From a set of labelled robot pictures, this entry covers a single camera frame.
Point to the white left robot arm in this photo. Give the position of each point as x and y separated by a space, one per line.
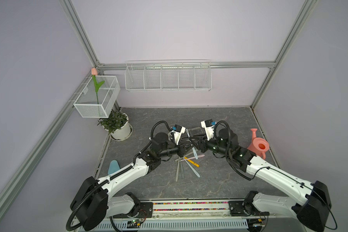
96 199

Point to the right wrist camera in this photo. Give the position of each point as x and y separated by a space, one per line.
208 126

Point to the white wire basket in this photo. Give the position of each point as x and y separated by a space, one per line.
86 102

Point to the light blue toothbrush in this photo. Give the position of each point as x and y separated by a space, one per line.
195 153
192 168

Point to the yellow toothbrush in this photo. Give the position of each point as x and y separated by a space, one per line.
192 162

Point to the long white wire shelf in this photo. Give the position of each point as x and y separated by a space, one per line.
168 75

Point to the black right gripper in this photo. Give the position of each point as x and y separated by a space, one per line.
203 143

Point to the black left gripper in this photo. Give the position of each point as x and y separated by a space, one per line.
182 149

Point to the potted green plant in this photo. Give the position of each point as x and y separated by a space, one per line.
117 125

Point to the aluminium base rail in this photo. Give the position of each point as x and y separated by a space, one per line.
192 215

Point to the beige toothbrush holder tray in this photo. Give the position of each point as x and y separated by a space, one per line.
189 133

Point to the artificial pink tulip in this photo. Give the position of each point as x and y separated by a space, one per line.
97 84

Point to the grey toothbrush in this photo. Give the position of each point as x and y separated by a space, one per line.
182 170

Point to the teal hand shovel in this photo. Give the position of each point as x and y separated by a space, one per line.
113 167

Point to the pink watering can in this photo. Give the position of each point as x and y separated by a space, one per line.
258 145

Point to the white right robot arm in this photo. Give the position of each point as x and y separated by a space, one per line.
307 202

